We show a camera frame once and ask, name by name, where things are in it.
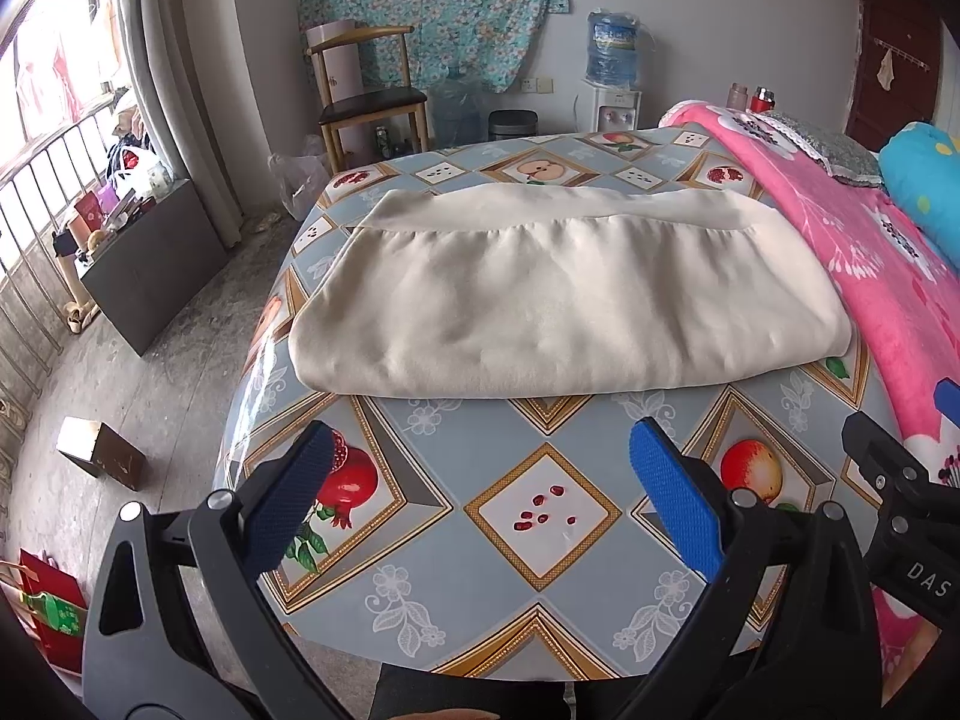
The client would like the wooden chair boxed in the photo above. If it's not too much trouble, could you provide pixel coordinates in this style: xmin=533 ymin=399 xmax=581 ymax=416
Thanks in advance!
xmin=306 ymin=24 xmax=433 ymax=176

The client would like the brown door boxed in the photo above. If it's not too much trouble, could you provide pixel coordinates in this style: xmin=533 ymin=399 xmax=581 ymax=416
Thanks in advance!
xmin=846 ymin=0 xmax=945 ymax=155

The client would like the black trash can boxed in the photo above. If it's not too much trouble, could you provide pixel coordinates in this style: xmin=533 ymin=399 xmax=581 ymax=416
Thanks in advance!
xmin=487 ymin=109 xmax=540 ymax=144

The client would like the pink floral blanket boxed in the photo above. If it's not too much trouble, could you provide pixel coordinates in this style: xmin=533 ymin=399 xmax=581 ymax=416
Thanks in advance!
xmin=658 ymin=101 xmax=960 ymax=698

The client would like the empty clear water jug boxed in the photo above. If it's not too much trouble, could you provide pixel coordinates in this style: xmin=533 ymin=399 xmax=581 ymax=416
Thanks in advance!
xmin=431 ymin=66 xmax=485 ymax=150

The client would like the red gift box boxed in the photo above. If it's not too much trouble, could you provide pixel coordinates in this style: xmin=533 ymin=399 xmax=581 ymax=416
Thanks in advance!
xmin=73 ymin=191 xmax=110 ymax=236

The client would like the white water dispenser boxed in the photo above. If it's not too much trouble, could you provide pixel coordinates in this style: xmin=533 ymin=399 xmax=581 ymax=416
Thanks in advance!
xmin=576 ymin=86 xmax=645 ymax=133

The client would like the red paper bag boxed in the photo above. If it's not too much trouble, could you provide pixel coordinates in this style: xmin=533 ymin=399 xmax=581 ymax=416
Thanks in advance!
xmin=0 ymin=547 xmax=90 ymax=677

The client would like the grey curtain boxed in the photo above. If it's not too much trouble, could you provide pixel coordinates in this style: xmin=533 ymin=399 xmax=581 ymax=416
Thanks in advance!
xmin=112 ymin=0 xmax=245 ymax=249

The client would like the grey lace-trimmed cloth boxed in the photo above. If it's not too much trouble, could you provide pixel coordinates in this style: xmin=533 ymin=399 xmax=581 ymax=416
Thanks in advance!
xmin=757 ymin=109 xmax=887 ymax=188

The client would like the white plastic bag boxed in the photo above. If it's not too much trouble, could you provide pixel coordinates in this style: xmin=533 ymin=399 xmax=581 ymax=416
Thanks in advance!
xmin=109 ymin=142 xmax=176 ymax=200

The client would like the balcony railing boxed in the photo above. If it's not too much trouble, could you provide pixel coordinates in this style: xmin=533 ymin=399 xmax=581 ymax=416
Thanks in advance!
xmin=0 ymin=109 xmax=122 ymax=421

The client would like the clear plastic bag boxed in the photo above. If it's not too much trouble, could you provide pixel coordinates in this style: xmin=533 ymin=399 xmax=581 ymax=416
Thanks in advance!
xmin=268 ymin=133 xmax=332 ymax=221

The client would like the blue water bottle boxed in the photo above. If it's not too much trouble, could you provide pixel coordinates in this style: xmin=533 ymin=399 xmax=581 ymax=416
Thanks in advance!
xmin=585 ymin=10 xmax=647 ymax=89

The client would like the cream zip jacket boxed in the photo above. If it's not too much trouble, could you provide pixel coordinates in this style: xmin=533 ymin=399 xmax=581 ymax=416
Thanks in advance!
xmin=289 ymin=181 xmax=855 ymax=399

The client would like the cardboard box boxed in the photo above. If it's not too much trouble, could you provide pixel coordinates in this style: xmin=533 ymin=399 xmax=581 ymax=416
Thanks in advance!
xmin=56 ymin=416 xmax=148 ymax=493

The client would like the fruit print tablecloth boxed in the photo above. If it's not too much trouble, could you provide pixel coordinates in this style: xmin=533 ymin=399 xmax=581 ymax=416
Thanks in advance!
xmin=214 ymin=127 xmax=883 ymax=683

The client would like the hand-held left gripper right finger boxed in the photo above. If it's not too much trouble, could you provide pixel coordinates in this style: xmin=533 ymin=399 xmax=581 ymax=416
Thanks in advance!
xmin=615 ymin=416 xmax=883 ymax=720

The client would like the door hook rack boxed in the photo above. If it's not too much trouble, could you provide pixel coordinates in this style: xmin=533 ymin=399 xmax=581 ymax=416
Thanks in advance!
xmin=874 ymin=37 xmax=932 ymax=73

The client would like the dark cabinet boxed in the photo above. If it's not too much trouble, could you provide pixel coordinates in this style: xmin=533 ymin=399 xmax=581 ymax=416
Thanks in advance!
xmin=79 ymin=178 xmax=230 ymax=358

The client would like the teal floral wall cloth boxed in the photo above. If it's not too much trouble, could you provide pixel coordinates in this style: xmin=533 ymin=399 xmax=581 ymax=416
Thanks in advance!
xmin=300 ymin=0 xmax=571 ymax=95

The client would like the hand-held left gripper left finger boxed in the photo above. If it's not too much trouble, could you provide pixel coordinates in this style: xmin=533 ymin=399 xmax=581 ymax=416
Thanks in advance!
xmin=79 ymin=420 xmax=336 ymax=720

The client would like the person's dark clothing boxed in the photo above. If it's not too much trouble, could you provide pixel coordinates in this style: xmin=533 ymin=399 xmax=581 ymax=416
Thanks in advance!
xmin=367 ymin=661 xmax=579 ymax=720

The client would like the pale pink box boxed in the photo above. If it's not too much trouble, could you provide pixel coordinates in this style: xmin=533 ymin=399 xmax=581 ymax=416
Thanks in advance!
xmin=306 ymin=19 xmax=365 ymax=107

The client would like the blue dotted pillow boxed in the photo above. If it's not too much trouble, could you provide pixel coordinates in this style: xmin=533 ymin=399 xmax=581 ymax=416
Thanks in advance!
xmin=879 ymin=122 xmax=960 ymax=272

